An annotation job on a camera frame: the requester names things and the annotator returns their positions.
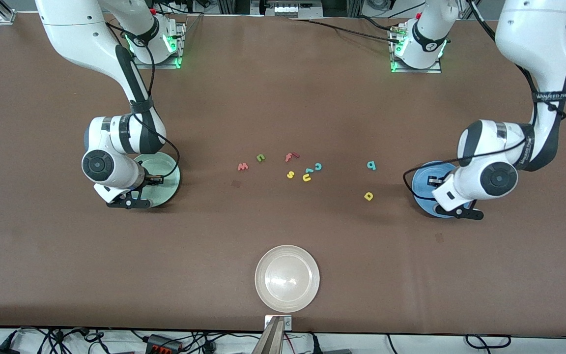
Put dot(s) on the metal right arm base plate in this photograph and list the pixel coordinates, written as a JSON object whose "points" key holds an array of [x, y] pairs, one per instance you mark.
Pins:
{"points": [[174, 66]]}

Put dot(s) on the aluminium corner bracket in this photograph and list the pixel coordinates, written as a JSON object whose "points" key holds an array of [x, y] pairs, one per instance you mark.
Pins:
{"points": [[7, 17]]}

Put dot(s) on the black floor plug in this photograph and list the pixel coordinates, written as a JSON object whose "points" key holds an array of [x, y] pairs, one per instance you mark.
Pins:
{"points": [[314, 344]]}

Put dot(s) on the aluminium camera mount post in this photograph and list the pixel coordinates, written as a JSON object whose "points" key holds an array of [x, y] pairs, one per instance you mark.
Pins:
{"points": [[270, 341]]}

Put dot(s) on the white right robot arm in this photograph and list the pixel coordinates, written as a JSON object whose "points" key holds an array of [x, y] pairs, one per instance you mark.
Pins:
{"points": [[76, 34]]}

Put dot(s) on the pink letter w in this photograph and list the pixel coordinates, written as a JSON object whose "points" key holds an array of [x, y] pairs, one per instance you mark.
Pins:
{"points": [[242, 168]]}

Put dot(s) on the grey terminal box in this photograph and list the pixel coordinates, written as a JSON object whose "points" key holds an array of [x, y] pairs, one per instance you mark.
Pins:
{"points": [[293, 9]]}

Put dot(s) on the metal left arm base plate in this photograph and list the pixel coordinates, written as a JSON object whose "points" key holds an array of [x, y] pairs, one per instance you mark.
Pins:
{"points": [[433, 70]]}

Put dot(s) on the blue plate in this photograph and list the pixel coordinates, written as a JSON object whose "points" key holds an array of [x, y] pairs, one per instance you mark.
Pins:
{"points": [[420, 184]]}

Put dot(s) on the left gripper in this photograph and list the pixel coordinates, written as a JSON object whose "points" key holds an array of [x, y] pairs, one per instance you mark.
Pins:
{"points": [[436, 180]]}

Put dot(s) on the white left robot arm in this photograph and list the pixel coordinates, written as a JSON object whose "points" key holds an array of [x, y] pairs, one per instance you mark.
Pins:
{"points": [[533, 29]]}

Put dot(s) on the green plate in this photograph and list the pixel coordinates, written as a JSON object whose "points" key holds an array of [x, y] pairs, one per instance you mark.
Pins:
{"points": [[170, 189]]}

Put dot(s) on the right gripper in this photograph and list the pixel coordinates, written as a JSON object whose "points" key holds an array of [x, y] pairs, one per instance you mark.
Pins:
{"points": [[148, 180]]}

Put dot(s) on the white plate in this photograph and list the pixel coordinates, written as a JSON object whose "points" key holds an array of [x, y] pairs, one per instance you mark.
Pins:
{"points": [[287, 278]]}

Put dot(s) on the black orange power strip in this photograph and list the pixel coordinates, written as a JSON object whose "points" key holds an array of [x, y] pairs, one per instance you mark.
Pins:
{"points": [[162, 344]]}

